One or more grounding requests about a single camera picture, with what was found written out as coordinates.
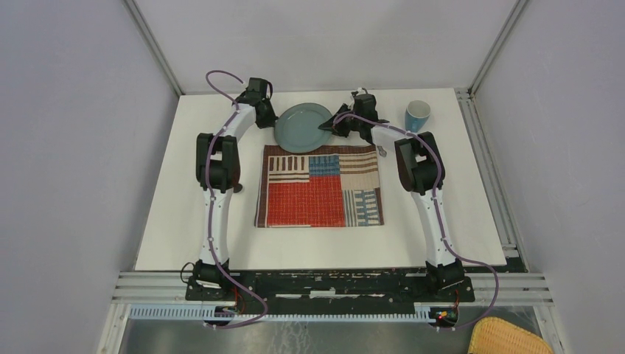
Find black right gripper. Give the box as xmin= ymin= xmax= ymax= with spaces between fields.
xmin=318 ymin=104 xmax=360 ymax=139

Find teal ceramic plate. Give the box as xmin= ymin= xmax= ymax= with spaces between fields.
xmin=274 ymin=103 xmax=332 ymax=153

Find blue ceramic mug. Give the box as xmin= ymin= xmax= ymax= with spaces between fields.
xmin=404 ymin=100 xmax=431 ymax=133

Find striped patchwork placemat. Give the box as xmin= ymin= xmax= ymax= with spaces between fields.
xmin=254 ymin=145 xmax=385 ymax=228

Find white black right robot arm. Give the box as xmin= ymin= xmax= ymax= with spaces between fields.
xmin=318 ymin=88 xmax=465 ymax=301

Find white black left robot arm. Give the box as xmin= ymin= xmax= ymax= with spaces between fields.
xmin=191 ymin=77 xmax=277 ymax=300

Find ornate silver fork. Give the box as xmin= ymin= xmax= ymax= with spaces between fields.
xmin=377 ymin=145 xmax=388 ymax=158

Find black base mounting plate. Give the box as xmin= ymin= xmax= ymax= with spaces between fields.
xmin=185 ymin=268 xmax=475 ymax=315

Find yellow woven basket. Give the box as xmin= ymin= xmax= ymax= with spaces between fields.
xmin=467 ymin=316 xmax=554 ymax=354

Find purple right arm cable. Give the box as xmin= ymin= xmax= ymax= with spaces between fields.
xmin=332 ymin=88 xmax=501 ymax=332

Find white slotted cable duct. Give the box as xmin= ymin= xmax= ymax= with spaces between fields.
xmin=129 ymin=304 xmax=435 ymax=324

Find aluminium frame rails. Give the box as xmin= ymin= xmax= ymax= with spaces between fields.
xmin=99 ymin=94 xmax=563 ymax=353

